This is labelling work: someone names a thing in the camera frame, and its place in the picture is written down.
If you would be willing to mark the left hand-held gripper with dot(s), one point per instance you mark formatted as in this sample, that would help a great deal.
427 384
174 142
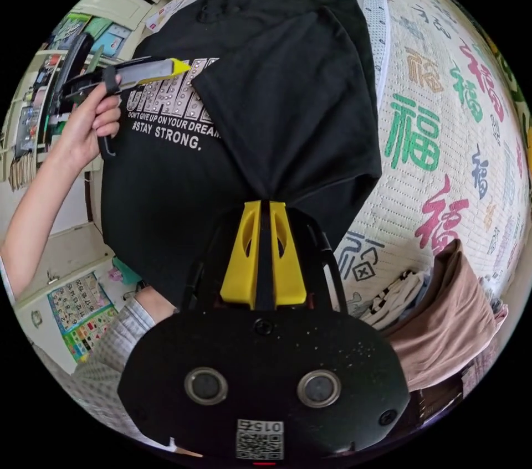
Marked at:
141 71

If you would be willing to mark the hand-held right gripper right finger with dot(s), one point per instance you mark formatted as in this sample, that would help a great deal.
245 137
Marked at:
291 269

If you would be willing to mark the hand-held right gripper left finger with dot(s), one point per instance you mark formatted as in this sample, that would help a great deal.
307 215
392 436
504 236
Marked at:
240 265

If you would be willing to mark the black shirt with a print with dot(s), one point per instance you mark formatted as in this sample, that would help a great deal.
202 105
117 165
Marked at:
174 195

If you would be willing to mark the person's left forearm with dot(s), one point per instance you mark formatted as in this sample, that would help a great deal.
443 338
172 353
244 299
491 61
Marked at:
37 211

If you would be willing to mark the person's left hand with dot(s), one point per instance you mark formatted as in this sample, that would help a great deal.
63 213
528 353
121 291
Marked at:
89 124

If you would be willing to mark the bed with printed woven mat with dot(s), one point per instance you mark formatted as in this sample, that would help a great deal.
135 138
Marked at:
399 203

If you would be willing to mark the pile of clothes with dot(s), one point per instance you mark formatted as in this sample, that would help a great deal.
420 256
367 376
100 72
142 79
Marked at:
444 311

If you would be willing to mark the cluttered shelf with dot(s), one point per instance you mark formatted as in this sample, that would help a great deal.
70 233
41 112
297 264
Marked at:
29 124

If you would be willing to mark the person's body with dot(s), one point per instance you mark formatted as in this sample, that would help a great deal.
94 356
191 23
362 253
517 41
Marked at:
104 352

